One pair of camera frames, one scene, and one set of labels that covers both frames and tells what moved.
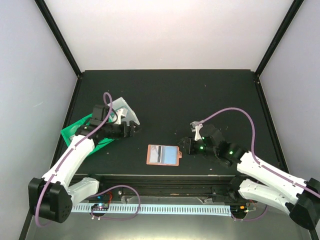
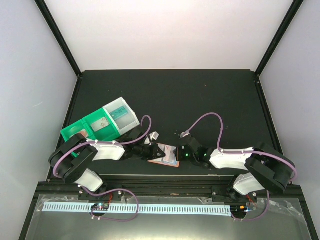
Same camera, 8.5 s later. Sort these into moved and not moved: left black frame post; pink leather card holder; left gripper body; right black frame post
Moved: left gripper body
Not moved: right black frame post; pink leather card holder; left black frame post
